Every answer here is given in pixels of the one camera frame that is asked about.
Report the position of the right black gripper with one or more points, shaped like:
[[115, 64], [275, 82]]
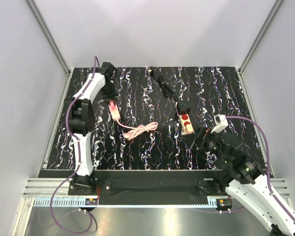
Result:
[[205, 134]]

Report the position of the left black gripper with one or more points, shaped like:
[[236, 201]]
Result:
[[113, 96]]

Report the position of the pink cube plug adapter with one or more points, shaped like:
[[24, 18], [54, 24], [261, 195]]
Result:
[[188, 127]]

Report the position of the white pink power strip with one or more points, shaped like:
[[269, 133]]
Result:
[[114, 110]]

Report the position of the black smart plug adapter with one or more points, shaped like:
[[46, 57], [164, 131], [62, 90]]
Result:
[[183, 106]]

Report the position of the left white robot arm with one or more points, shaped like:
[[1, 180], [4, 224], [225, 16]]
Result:
[[80, 122]]

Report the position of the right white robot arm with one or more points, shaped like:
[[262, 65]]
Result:
[[243, 179]]

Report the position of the beige red power strip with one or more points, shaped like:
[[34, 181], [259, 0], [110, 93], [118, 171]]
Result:
[[184, 119]]

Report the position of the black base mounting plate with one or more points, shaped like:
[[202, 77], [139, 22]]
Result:
[[115, 183]]

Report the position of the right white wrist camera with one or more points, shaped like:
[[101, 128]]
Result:
[[220, 123]]

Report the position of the grey cable duct rail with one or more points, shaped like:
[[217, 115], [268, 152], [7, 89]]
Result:
[[105, 202]]

